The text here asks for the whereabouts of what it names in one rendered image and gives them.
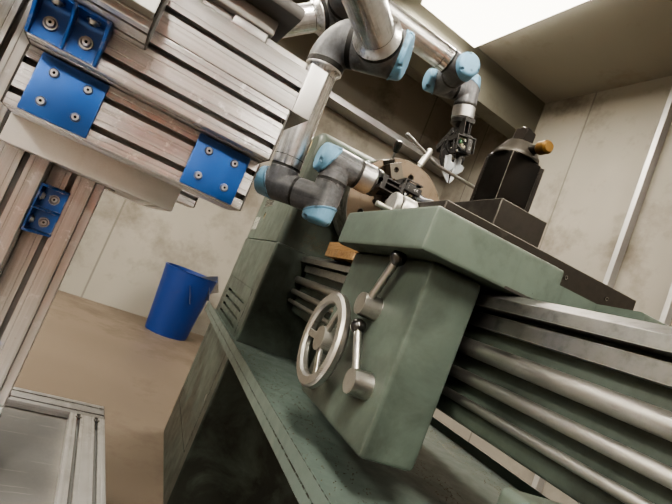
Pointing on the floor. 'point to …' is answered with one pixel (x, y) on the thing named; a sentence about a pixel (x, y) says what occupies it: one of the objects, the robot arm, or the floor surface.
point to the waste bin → (179, 301)
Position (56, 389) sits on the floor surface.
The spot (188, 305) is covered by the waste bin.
